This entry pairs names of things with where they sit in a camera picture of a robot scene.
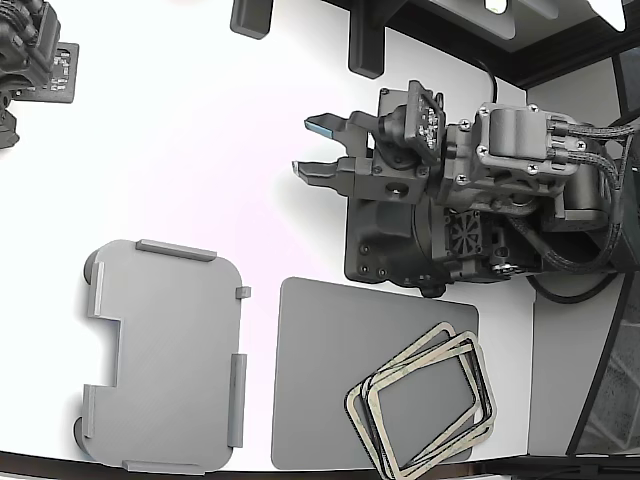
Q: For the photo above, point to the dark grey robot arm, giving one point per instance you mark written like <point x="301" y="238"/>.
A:
<point x="510" y="145"/>

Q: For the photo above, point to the black stand post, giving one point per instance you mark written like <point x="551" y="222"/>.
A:
<point x="367" y="40"/>

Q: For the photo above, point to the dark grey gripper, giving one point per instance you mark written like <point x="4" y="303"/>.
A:
<point x="395" y="187"/>

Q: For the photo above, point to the dark grey stand foot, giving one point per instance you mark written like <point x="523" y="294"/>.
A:
<point x="250" y="17"/>

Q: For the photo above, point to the black camera on stand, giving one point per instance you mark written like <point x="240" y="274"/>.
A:
<point x="25" y="50"/>

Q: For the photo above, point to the grey 3D-printed frame holder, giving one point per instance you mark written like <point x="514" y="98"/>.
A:
<point x="170" y="350"/>

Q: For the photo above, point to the black metal enclosure frame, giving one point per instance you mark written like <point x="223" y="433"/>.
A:
<point x="550" y="45"/>

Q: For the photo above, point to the grey rectangular mat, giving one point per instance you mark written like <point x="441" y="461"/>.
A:
<point x="325" y="375"/>

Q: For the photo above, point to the black diagonal frame strut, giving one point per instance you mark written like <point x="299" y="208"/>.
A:
<point x="601" y="360"/>

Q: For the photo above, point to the beige rectangular adhesive frame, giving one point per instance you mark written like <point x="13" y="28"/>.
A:
<point x="481" y="382"/>
<point x="400" y="356"/>
<point x="430" y="353"/>

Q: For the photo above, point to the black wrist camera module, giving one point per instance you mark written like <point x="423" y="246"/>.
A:
<point x="425" y="120"/>

